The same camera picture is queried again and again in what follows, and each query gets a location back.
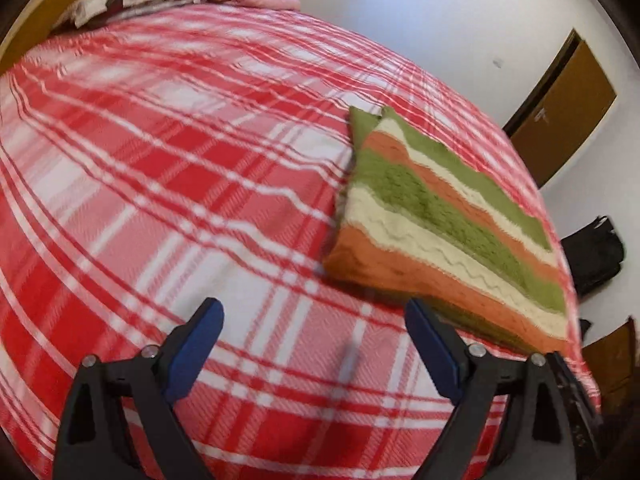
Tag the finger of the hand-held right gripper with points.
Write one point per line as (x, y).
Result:
(580, 410)

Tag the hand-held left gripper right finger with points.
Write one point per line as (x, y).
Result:
(435, 357)

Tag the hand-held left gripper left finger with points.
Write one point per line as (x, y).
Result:
(192, 357)

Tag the green striped knit sweater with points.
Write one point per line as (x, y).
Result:
(440, 220)

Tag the brown wooden cabinet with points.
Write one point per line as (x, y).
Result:
(612, 365)

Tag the dark cloth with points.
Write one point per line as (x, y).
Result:
(585, 331)

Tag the black bag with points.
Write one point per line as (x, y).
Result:
(595, 260)

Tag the red plaid bedsheet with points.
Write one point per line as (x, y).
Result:
(175, 185)

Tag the brown wooden door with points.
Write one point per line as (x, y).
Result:
(565, 110)

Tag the cream wooden bed headboard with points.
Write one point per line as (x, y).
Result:
(45, 0)

